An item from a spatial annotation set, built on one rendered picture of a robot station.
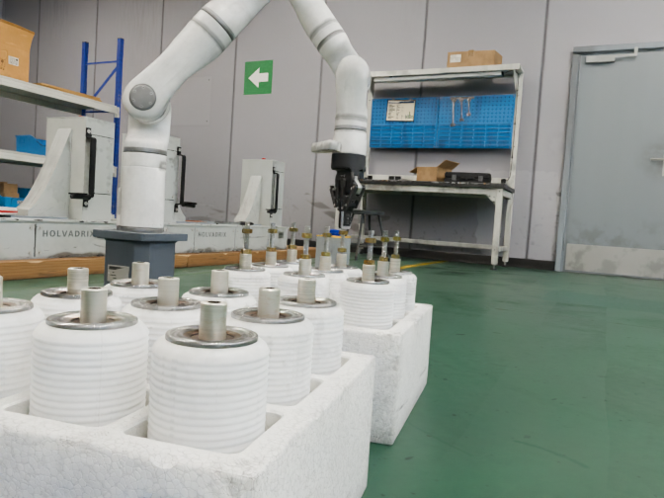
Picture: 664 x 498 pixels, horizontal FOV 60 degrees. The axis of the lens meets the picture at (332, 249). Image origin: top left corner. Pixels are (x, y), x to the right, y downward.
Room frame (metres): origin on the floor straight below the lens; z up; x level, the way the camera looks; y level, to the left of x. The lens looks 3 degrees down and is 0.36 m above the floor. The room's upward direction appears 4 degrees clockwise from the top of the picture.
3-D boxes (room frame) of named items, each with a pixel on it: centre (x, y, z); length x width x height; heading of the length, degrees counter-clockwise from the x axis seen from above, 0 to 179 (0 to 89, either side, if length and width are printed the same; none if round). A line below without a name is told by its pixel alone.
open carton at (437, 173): (5.69, -0.96, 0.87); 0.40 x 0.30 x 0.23; 51
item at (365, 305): (0.99, -0.07, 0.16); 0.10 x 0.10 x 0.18
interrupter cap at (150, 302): (0.62, 0.17, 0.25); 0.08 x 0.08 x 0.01
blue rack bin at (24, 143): (5.95, 3.02, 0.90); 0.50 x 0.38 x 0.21; 63
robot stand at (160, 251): (1.27, 0.43, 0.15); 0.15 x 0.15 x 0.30; 65
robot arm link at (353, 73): (1.24, -0.02, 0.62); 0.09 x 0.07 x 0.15; 171
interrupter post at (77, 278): (0.65, 0.29, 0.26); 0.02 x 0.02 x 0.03
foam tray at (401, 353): (1.14, 0.01, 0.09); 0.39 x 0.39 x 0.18; 73
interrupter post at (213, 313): (0.47, 0.09, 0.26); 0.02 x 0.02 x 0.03
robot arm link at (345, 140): (1.24, -0.01, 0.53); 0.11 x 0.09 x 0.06; 116
